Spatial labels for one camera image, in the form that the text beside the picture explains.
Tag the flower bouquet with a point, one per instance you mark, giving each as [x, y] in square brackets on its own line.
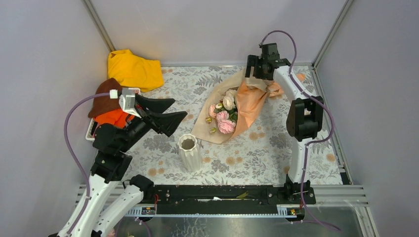
[236, 102]

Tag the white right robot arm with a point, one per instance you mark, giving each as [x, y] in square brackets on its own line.
[304, 120]

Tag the white ribbed vase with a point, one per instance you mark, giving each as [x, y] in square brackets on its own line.
[189, 152]

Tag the orange cloth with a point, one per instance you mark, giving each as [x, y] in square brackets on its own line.
[117, 117]

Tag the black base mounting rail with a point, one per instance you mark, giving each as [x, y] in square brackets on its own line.
[221, 200]

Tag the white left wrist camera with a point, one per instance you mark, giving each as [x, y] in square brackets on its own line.
[127, 100]

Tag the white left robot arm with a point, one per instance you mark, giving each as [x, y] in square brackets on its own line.
[91, 217]

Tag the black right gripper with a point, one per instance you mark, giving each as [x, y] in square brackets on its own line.
[251, 61]

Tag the yellow cloth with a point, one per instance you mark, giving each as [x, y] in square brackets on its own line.
[130, 70]

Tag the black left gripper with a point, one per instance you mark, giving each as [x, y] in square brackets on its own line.
[166, 122]

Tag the white plastic basket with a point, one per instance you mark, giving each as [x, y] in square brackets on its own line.
[93, 125]

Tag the brown cloth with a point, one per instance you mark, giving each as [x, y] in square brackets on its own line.
[104, 104]

